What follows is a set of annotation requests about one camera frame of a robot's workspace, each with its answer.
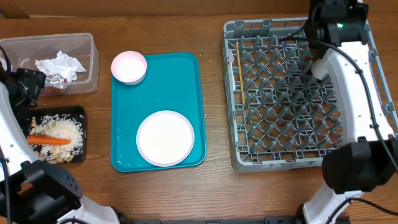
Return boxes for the wooden skewer stick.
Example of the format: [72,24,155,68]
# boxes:
[236,40,246,106]

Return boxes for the white plastic fork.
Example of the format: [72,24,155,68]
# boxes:
[228,49,236,91]

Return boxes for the white paper cup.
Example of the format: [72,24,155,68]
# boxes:
[311,58,328,80]

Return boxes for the white napkin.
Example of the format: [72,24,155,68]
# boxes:
[35,50,86,82]

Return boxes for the red snack wrapper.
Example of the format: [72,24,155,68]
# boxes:
[45,74,68,89]

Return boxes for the orange carrot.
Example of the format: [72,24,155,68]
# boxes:
[27,135,70,145]

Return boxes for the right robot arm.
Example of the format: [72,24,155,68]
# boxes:
[302,0,397,223]

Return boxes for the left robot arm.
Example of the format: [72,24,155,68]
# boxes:
[1,70,130,223]

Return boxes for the grey plastic dishwasher rack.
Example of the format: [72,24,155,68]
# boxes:
[220,14,398,174]

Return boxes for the black plastic waste tray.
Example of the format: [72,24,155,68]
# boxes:
[23,106,86,162]

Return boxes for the teal plastic serving tray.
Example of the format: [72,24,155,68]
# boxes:
[111,52,207,172]

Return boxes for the pink round plate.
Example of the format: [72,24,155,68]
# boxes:
[136,110,195,167]

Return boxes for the clear plastic storage bin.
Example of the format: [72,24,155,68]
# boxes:
[1,33,99,96]

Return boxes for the rice and food scraps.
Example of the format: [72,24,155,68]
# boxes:
[27,113,86,164]

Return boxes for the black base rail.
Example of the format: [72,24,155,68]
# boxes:
[125,216,305,224]

